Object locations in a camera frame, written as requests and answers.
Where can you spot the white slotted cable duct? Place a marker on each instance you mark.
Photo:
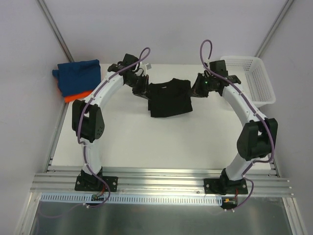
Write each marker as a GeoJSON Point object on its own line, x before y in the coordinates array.
{"type": "Point", "coordinates": [133, 199]}

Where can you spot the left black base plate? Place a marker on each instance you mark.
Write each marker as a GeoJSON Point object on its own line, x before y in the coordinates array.
{"type": "Point", "coordinates": [91, 183]}

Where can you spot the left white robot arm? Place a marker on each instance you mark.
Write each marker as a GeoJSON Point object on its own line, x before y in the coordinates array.
{"type": "Point", "coordinates": [87, 115]}

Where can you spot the black t shirt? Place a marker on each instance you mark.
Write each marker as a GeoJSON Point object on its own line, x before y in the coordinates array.
{"type": "Point", "coordinates": [170, 98]}

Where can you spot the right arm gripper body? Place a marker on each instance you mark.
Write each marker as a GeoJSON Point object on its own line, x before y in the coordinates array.
{"type": "Point", "coordinates": [198, 87]}

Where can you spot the white perforated plastic basket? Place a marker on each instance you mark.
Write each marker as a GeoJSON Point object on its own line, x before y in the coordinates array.
{"type": "Point", "coordinates": [254, 78]}

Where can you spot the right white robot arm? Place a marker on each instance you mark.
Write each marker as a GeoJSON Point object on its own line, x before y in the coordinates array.
{"type": "Point", "coordinates": [257, 138]}

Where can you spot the folded blue t shirt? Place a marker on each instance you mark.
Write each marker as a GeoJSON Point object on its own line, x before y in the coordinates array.
{"type": "Point", "coordinates": [77, 77]}

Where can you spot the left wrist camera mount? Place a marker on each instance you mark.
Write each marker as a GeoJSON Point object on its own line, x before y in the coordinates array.
{"type": "Point", "coordinates": [143, 68]}

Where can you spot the folded orange t shirt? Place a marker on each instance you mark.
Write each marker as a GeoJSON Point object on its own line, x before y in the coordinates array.
{"type": "Point", "coordinates": [73, 97]}

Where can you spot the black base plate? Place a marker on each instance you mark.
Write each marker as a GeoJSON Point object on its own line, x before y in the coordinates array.
{"type": "Point", "coordinates": [91, 183]}
{"type": "Point", "coordinates": [218, 186]}

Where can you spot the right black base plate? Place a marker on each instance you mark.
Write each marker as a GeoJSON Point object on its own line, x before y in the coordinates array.
{"type": "Point", "coordinates": [218, 186]}

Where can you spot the aluminium frame rail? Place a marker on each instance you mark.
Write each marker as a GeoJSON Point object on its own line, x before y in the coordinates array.
{"type": "Point", "coordinates": [161, 181]}

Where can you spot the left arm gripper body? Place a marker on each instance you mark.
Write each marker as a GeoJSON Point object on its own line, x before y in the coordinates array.
{"type": "Point", "coordinates": [142, 86]}

